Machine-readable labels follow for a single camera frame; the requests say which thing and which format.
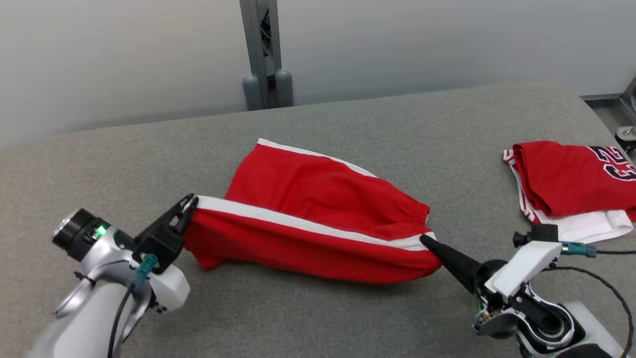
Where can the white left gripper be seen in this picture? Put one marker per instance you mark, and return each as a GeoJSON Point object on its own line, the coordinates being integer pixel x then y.
{"type": "Point", "coordinates": [171, 291]}

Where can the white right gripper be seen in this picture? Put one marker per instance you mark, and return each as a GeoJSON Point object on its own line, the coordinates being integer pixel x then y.
{"type": "Point", "coordinates": [526, 263]}

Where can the red and white jersey shirt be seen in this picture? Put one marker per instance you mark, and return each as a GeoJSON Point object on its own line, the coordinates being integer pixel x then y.
{"type": "Point", "coordinates": [561, 179]}

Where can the silver metal equipment base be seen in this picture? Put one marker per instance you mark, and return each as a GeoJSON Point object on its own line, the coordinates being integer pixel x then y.
{"type": "Point", "coordinates": [627, 134]}

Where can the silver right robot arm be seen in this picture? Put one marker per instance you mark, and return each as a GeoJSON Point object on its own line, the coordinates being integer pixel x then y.
{"type": "Point", "coordinates": [586, 323]}

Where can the grey metal truss post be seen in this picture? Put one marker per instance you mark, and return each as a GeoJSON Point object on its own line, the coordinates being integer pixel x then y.
{"type": "Point", "coordinates": [251, 30]}

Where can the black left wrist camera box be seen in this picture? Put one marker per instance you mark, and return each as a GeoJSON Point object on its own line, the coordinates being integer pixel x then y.
{"type": "Point", "coordinates": [159, 248]}

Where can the grey cylinder post foot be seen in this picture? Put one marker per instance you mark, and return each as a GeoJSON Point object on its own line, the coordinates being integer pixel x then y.
{"type": "Point", "coordinates": [252, 94]}
{"type": "Point", "coordinates": [284, 89]}

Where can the red shorts with white stripes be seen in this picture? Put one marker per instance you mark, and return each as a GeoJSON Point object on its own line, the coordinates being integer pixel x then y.
{"type": "Point", "coordinates": [308, 199]}

